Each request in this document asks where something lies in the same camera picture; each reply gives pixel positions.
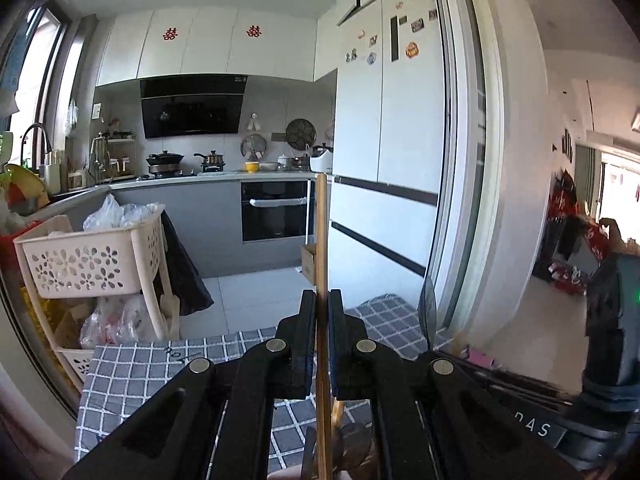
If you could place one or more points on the black range hood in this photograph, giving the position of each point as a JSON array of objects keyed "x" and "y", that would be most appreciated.
[{"x": 191, "y": 105}]

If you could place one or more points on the kitchen faucet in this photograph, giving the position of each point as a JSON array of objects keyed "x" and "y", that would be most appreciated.
[{"x": 35, "y": 145}]

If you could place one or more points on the black built-in oven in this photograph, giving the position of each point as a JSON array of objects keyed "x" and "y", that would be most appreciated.
[{"x": 274, "y": 209}]

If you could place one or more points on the white utensil holder box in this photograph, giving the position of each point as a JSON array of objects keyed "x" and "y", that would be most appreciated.
[{"x": 354, "y": 455}]

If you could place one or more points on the black wok on stove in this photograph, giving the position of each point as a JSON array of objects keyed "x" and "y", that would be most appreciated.
[{"x": 164, "y": 163}]

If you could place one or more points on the cardboard box on floor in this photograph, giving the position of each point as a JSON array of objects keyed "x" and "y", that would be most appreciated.
[{"x": 309, "y": 255}]

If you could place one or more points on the beige perforated storage rack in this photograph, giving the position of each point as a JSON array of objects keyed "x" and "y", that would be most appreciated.
[{"x": 57, "y": 262}]

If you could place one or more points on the wooden chopstick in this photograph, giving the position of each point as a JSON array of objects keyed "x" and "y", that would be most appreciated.
[{"x": 323, "y": 385}]

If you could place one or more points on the grey checked tablecloth with stars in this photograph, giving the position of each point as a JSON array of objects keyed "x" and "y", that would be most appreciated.
[{"x": 120, "y": 379}]

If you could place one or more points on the black bag hanging on rack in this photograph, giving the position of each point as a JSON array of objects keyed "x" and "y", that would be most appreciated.
[{"x": 186, "y": 282}]

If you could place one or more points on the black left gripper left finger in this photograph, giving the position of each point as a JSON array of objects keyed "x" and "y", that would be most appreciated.
[{"x": 294, "y": 365}]

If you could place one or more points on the white refrigerator with magnets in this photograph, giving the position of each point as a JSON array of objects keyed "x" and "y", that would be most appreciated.
[{"x": 389, "y": 143}]

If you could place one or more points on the white rice cooker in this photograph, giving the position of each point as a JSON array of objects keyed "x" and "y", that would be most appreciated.
[{"x": 321, "y": 159}]

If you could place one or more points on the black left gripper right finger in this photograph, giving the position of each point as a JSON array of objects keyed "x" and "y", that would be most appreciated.
[{"x": 352, "y": 371}]

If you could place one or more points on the white upper kitchen cabinets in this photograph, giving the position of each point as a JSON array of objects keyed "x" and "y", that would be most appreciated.
[{"x": 208, "y": 40}]

